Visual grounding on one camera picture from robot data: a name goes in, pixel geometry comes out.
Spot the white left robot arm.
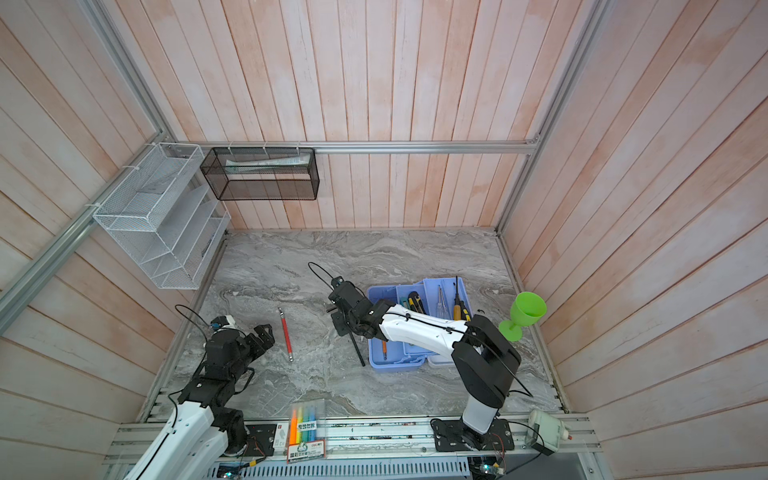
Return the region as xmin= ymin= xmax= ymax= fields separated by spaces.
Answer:
xmin=127 ymin=324 xmax=275 ymax=479

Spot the white wire mesh shelf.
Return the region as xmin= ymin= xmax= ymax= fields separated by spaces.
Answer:
xmin=94 ymin=143 xmax=230 ymax=290

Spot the highlighter marker pack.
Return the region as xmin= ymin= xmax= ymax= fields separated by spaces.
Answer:
xmin=286 ymin=399 xmax=327 ymax=464

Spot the yellow black handled screwdriver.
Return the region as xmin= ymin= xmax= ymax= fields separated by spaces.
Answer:
xmin=453 ymin=277 xmax=471 ymax=321

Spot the red handled hex key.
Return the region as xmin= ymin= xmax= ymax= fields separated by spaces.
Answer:
xmin=278 ymin=307 xmax=294 ymax=363

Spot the horizontal aluminium wall rail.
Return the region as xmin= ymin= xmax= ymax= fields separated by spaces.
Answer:
xmin=192 ymin=140 xmax=538 ymax=155

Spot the black wire mesh basket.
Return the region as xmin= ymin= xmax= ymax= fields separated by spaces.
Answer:
xmin=201 ymin=146 xmax=320 ymax=201

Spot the left aluminium frame rail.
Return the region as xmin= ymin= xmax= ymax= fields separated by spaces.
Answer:
xmin=1 ymin=131 xmax=169 ymax=333

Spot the silver metal tool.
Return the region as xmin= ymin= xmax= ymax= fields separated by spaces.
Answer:
xmin=436 ymin=285 xmax=452 ymax=319

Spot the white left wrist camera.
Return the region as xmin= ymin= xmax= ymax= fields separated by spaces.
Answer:
xmin=210 ymin=315 xmax=239 ymax=332

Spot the right aluminium frame post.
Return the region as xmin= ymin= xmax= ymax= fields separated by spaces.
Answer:
xmin=492 ymin=1 xmax=614 ymax=234

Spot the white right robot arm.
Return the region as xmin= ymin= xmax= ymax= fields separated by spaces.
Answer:
xmin=328 ymin=276 xmax=522 ymax=451

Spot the yellow black utility knife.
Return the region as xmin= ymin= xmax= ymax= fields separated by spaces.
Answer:
xmin=408 ymin=291 xmax=426 ymax=314

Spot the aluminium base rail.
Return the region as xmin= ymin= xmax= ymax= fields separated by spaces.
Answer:
xmin=101 ymin=413 xmax=601 ymax=480

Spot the black hex key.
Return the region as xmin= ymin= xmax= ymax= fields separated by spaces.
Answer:
xmin=349 ymin=333 xmax=366 ymax=367

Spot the white toolbox lid pink handle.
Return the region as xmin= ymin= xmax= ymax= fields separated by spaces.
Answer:
xmin=526 ymin=409 xmax=572 ymax=456

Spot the green plastic goblet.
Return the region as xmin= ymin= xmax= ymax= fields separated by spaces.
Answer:
xmin=499 ymin=292 xmax=547 ymax=342

